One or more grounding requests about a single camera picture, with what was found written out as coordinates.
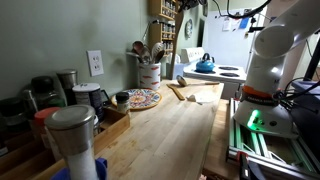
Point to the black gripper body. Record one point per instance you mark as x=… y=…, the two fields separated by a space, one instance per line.
x=190 y=4

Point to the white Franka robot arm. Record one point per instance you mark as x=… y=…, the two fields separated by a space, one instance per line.
x=270 y=83

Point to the metal slotted spoon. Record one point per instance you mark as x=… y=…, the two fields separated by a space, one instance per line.
x=157 y=47

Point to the black plastic utensil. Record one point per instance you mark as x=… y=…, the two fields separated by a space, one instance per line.
x=160 y=56

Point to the dark reddish wooden spoon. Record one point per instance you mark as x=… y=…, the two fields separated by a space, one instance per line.
x=138 y=46

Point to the grey plastic spoon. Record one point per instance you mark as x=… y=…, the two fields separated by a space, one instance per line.
x=146 y=55

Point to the white utensil holder red pattern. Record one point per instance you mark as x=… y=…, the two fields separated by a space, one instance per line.
x=150 y=76

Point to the blue grinder holder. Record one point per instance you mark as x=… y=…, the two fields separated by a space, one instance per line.
x=101 y=168

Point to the white paper note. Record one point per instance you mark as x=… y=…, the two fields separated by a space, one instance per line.
x=227 y=24

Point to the white refrigerator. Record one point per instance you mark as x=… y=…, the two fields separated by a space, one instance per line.
x=230 y=43

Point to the blue paper note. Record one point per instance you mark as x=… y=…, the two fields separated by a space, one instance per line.
x=244 y=22

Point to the blue kettle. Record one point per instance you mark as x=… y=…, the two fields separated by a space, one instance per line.
x=204 y=66

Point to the blue tissue box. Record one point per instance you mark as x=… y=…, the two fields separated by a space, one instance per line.
x=179 y=70

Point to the white electric stove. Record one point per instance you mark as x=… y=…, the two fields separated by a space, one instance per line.
x=216 y=71

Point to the flat wooden spatula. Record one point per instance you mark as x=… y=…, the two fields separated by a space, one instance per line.
x=176 y=92

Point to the colourful patterned round plate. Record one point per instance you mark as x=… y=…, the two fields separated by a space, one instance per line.
x=140 y=99

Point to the small black-lid spice jar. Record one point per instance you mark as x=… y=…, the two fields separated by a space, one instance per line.
x=122 y=103

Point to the white canister dark label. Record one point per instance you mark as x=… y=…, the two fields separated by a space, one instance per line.
x=88 y=100

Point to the black metal pole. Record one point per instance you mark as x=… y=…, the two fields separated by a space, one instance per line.
x=313 y=60

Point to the wooden spice tray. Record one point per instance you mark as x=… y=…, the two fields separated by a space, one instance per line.
x=113 y=125

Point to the stainless steel shaker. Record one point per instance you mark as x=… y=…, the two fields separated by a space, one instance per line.
x=67 y=85

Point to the dark jar black lid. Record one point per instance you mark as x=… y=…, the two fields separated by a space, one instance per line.
x=46 y=91

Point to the dark blue storage bin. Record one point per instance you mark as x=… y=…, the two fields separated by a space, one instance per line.
x=306 y=116

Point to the steel-topped salt grinder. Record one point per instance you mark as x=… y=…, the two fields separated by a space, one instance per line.
x=73 y=140

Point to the red-lid spice jar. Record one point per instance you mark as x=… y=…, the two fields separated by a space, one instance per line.
x=45 y=123

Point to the thin silver-topped bottle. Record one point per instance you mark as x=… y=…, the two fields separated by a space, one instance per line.
x=30 y=103

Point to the dark glass jar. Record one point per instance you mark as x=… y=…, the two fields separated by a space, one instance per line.
x=13 y=113

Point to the wooden wall spice rack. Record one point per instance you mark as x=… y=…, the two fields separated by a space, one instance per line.
x=160 y=36
x=163 y=8

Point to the round wall clock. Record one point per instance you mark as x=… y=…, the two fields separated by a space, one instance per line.
x=189 y=28

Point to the white wall power outlet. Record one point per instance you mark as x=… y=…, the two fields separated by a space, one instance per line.
x=95 y=63

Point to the aluminium rail frame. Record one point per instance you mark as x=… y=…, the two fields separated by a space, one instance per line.
x=266 y=146

